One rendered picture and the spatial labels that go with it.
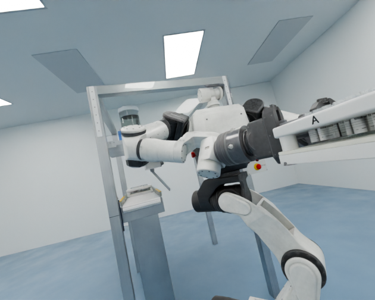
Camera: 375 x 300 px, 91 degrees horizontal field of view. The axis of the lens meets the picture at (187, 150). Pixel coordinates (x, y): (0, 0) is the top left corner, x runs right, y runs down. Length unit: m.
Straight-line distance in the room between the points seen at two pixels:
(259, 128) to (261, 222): 0.51
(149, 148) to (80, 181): 4.67
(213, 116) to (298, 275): 0.66
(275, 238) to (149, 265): 0.98
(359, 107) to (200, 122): 0.60
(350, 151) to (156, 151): 0.42
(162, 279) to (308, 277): 1.04
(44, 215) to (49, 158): 1.33
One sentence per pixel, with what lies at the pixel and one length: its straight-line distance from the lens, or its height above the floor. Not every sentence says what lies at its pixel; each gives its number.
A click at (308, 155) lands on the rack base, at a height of 1.02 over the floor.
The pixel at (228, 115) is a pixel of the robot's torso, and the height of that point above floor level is 1.23.
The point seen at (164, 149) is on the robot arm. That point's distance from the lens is 0.52.
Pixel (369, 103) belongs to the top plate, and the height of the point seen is 1.07.
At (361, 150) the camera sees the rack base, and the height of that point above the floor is 1.02.
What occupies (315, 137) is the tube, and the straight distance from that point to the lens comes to 0.37.
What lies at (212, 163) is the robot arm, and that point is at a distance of 0.48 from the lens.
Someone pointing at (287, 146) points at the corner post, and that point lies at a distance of 0.37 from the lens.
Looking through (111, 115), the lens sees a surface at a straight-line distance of 1.32.
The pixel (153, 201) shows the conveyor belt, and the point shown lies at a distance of 1.33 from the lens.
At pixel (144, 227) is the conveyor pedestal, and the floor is 0.68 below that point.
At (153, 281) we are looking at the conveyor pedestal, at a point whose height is 0.31.
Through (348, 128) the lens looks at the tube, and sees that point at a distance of 0.34.
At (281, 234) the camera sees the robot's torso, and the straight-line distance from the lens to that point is 0.87.
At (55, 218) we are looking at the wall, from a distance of 5.50.
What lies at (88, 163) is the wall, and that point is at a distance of 5.09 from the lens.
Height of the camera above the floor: 1.05
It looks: 5 degrees up
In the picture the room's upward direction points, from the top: 12 degrees counter-clockwise
